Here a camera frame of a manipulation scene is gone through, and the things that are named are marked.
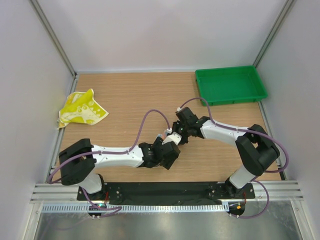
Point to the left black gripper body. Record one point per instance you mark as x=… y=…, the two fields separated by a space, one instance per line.
x=158 y=141

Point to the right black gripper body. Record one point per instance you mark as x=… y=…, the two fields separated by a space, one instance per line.
x=182 y=129

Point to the yellow green patterned towel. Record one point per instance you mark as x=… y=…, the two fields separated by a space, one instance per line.
x=81 y=108

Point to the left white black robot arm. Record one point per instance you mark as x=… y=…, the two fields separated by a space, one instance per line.
x=80 y=171

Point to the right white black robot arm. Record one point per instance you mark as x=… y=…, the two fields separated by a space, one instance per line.
x=256 y=149

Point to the green plastic tray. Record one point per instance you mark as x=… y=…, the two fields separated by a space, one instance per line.
x=230 y=85

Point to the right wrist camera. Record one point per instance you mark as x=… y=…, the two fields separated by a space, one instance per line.
x=186 y=116

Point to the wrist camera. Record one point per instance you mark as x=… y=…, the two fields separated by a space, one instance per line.
x=169 y=150
x=186 y=116

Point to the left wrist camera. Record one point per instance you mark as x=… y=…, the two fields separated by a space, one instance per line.
x=169 y=150

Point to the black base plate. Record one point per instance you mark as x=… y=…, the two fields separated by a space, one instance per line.
x=120 y=192

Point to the aluminium frame rail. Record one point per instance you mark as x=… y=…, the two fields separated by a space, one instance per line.
x=285 y=190

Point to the slotted cable duct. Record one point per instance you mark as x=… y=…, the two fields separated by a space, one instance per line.
x=87 y=208

